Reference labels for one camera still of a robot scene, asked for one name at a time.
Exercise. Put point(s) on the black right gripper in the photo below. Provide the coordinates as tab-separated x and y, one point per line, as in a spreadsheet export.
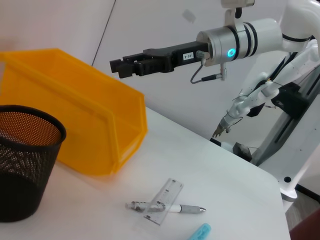
175	57

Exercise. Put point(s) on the black mesh pen holder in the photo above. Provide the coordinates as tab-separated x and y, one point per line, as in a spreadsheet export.
22	175

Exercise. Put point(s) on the blue plastic scissors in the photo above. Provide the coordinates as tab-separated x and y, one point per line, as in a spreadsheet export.
202	231

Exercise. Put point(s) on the white humanoid robot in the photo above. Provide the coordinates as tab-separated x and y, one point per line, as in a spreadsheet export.
252	100

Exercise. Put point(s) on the white grey ballpoint pen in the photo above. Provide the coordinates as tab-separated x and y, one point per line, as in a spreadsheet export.
190	208

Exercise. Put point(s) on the dark grey block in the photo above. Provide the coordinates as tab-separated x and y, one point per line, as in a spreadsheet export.
242	151

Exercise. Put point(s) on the yellow plastic storage bin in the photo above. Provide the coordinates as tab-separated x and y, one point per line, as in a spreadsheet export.
75	100

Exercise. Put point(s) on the clear plastic ruler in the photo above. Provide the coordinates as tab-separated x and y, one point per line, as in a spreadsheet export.
166	197

